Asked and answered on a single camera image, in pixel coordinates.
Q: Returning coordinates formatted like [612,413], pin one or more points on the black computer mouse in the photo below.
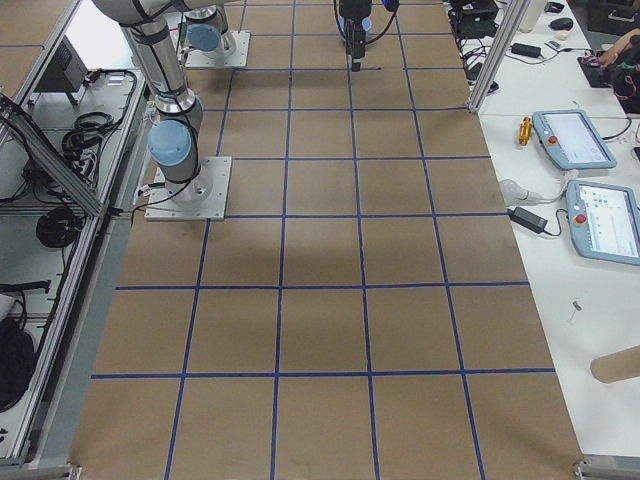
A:
[561,24]

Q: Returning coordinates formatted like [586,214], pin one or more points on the aluminium frame post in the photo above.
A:
[511,20]

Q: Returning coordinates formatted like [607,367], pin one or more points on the grey control box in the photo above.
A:
[65,72]

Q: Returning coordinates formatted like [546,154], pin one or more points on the small metal screw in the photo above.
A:
[576,308]

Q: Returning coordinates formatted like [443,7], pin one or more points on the aluminium frame rail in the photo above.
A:
[45,155]

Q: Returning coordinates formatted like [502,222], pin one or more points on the white light bulb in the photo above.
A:
[515,195]

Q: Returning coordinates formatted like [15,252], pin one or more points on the lower teach pendant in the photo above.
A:
[603,221]

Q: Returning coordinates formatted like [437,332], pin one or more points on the upper teach pendant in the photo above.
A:
[571,141]

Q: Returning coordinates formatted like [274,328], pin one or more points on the orange metal tool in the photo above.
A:
[524,132]

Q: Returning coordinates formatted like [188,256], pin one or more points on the teach pendant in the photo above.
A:
[571,141]
[603,221]

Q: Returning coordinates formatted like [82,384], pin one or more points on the black power brick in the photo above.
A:
[526,50]

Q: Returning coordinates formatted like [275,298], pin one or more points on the black power adapter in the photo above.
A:
[527,219]

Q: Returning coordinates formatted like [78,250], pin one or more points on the cardboard tube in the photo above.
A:
[617,366]

